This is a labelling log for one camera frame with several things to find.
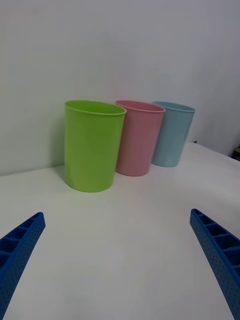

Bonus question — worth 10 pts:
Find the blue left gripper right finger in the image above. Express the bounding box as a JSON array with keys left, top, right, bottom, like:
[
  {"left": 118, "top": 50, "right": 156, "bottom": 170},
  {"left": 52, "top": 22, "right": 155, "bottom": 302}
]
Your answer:
[{"left": 189, "top": 208, "right": 240, "bottom": 320}]

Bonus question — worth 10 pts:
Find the green plastic bin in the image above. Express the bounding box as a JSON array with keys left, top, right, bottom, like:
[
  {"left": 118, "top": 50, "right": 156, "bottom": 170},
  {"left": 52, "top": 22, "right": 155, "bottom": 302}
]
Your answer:
[{"left": 63, "top": 99, "right": 127, "bottom": 193}]

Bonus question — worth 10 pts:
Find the pale blue plastic bin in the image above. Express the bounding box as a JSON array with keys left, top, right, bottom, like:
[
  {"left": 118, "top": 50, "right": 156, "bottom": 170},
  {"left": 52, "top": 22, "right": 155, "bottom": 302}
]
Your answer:
[{"left": 150, "top": 100, "right": 196, "bottom": 168}]

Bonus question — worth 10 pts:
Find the pink plastic bin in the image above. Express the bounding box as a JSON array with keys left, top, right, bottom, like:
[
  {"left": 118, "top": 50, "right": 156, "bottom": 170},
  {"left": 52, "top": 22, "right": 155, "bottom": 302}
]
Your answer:
[{"left": 114, "top": 99, "right": 166, "bottom": 177}]

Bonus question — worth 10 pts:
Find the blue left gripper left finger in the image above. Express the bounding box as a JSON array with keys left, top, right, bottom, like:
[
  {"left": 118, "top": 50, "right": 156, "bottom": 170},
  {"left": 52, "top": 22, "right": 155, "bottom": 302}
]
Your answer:
[{"left": 0, "top": 212, "right": 46, "bottom": 320}]

